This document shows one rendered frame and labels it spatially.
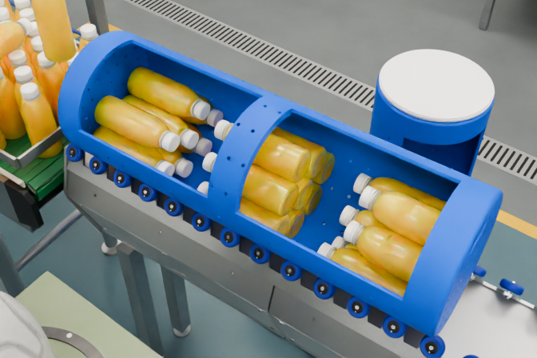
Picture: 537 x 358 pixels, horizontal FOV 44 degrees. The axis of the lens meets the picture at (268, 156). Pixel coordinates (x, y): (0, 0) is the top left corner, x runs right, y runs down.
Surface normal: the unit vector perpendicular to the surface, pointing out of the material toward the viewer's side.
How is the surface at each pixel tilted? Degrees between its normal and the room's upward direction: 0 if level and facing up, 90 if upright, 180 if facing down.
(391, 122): 90
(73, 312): 2
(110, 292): 0
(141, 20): 0
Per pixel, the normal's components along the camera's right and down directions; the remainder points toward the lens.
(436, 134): -0.11, 0.69
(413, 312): -0.56, 0.57
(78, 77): -0.35, -0.19
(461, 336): 0.00, -0.71
